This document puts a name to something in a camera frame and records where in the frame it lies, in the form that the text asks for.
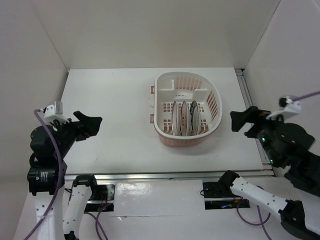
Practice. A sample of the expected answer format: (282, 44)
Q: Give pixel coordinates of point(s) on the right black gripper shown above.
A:
(252, 114)

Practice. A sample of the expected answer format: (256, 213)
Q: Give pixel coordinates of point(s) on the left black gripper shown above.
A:
(87, 125)

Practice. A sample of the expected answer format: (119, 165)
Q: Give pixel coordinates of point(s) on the white plate dark teal rim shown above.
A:
(195, 117)

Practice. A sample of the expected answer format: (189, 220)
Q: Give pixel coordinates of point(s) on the white plate red characters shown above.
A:
(176, 118)

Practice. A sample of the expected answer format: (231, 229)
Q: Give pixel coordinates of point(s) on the white plate orange sunburst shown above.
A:
(185, 120)

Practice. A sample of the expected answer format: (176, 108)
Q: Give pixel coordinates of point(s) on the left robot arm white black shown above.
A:
(50, 143)

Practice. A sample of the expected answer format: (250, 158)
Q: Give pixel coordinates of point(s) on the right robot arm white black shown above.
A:
(286, 145)

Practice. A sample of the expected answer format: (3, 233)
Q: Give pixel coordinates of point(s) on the white orange plastic dish rack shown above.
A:
(179, 87)

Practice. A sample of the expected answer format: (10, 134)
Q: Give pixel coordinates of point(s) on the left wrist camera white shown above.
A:
(54, 112)

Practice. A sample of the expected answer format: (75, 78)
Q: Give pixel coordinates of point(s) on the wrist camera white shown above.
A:
(54, 112)
(289, 107)

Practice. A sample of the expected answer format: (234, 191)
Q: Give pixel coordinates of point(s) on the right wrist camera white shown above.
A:
(289, 107)

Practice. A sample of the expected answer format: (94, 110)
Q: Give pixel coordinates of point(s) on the aluminium rail right side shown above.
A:
(248, 103)

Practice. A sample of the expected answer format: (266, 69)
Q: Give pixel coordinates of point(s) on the aluminium rail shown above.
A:
(201, 175)
(248, 103)

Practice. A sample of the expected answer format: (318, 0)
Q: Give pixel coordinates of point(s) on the aluminium rail front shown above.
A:
(201, 175)

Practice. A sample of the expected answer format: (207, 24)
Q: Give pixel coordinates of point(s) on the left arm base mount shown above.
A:
(102, 199)

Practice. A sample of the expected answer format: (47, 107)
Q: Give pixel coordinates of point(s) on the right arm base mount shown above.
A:
(218, 198)

